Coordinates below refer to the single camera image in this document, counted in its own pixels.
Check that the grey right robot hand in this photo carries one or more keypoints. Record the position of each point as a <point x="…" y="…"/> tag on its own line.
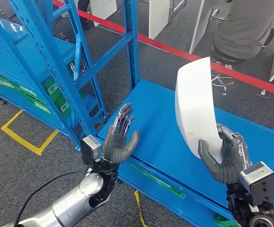
<point x="231" y="156"/>

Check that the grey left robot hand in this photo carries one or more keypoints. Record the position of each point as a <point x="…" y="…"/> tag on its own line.
<point x="115" y="147"/>

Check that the white curved plastic part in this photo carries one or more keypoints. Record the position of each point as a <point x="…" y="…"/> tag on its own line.
<point x="195" y="103"/>

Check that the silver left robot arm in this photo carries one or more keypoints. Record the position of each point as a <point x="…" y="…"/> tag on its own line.
<point x="75" y="203"/>

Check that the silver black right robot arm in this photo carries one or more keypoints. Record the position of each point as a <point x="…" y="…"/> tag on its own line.
<point x="243" y="213"/>

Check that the blue metal shelf rack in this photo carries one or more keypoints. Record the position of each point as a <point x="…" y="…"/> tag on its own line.
<point x="44" y="62"/>
<point x="155" y="125"/>

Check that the yellow floor tape outline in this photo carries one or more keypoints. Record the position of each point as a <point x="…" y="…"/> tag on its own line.
<point x="139" y="206"/>
<point x="21" y="141"/>

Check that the white power adapter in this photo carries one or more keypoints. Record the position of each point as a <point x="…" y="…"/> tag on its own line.
<point x="263" y="93"/>

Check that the black stool chrome base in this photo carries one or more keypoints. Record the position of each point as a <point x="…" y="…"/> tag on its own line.
<point x="224" y="58"/>

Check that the red barrier tape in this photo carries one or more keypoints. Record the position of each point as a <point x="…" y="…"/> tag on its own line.
<point x="155" y="43"/>

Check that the person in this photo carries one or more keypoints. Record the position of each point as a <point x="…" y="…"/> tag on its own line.
<point x="82" y="9"/>
<point x="245" y="28"/>

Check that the white desk panel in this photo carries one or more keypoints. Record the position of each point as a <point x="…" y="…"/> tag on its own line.
<point x="103" y="9"/>
<point x="158" y="15"/>
<point x="201" y="22"/>

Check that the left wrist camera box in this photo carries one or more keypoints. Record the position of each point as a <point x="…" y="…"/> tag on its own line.
<point x="90" y="147"/>

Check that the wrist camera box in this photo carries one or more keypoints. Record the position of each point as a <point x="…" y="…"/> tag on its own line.
<point x="259" y="185"/>
<point x="90" y="147"/>

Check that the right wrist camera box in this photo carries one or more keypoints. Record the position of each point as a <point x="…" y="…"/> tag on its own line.
<point x="259" y="185"/>

